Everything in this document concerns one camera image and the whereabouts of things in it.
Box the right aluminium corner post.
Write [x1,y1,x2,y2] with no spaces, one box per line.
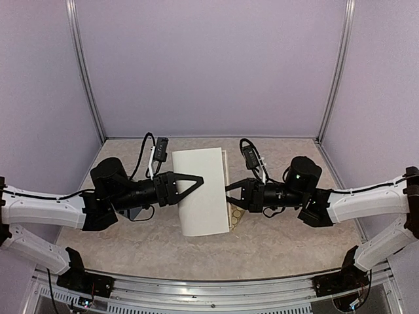
[316,0,356,146]

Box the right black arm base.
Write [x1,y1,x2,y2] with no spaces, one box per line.
[312,245,371,297]

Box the round sticker seal sheet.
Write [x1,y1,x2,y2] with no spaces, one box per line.
[229,204,246,232]

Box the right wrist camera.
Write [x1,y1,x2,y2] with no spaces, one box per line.
[239,138,268,184]

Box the front aluminium frame rail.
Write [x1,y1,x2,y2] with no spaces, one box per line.
[19,258,405,314]

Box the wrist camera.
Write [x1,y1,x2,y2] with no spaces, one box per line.
[239,138,268,184]
[145,137,169,179]

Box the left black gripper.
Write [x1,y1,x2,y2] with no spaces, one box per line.
[110,171,204,212]

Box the left aluminium corner post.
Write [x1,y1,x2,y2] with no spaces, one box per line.
[65,0,107,145]

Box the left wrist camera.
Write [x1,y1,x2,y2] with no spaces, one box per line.
[145,137,169,179]

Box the aluminium corner post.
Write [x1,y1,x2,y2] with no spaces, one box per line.
[65,0,107,145]
[316,0,356,146]

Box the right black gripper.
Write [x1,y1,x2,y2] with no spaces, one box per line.
[215,178,306,214]

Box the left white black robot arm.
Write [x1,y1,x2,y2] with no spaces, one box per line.
[1,157,204,291]

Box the blue grey envelope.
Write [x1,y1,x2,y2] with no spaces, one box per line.
[119,209,141,220]

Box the beige lined letter paper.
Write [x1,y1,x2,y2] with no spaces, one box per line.
[172,147,230,237]

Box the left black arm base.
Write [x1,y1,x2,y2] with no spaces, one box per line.
[56,247,115,298]

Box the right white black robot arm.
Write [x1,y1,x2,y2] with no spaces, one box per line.
[225,156,418,290]

